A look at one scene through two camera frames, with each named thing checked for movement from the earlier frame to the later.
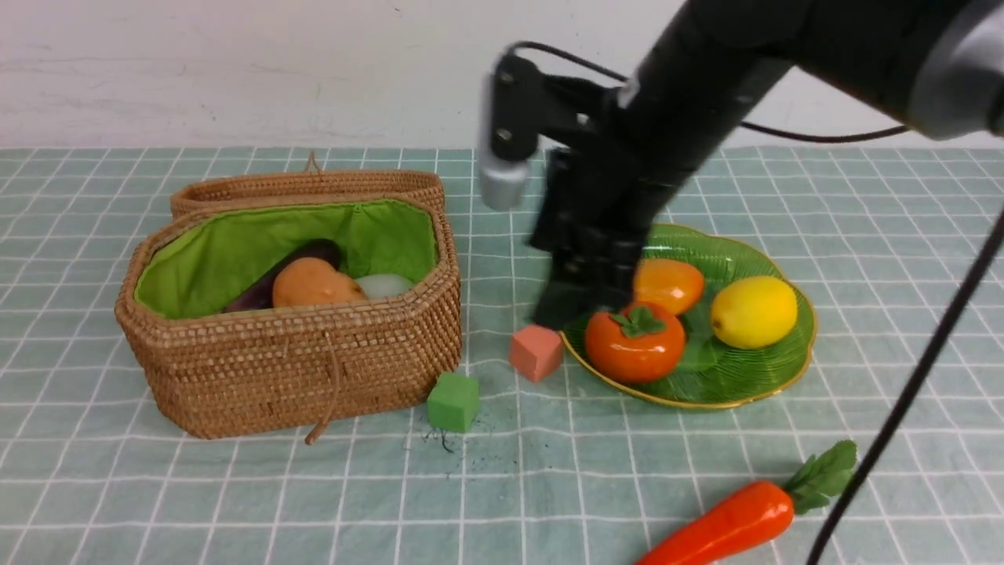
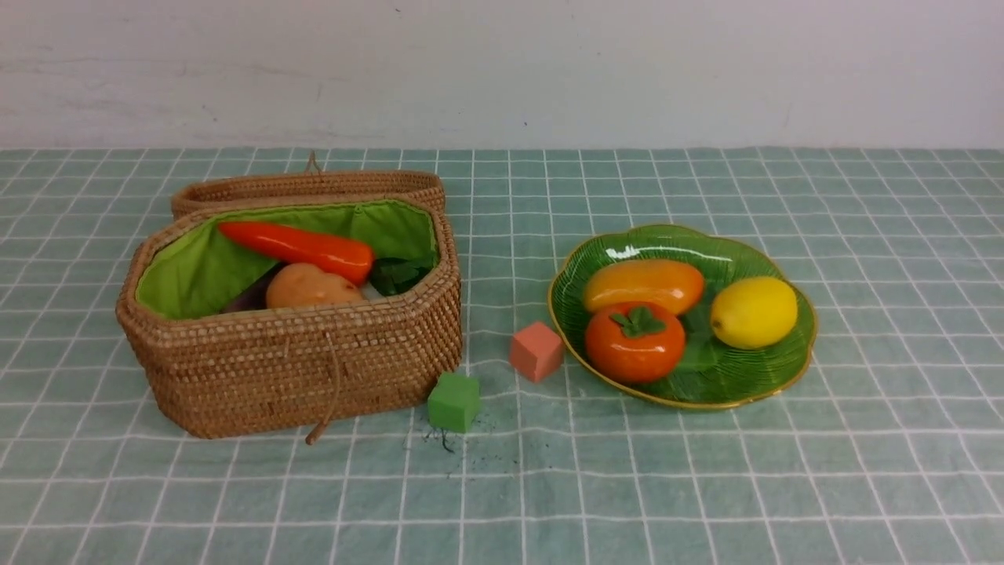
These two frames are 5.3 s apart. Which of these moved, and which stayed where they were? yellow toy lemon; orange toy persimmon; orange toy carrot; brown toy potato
Moved: orange toy carrot
Stayed: brown toy potato; orange toy persimmon; yellow toy lemon
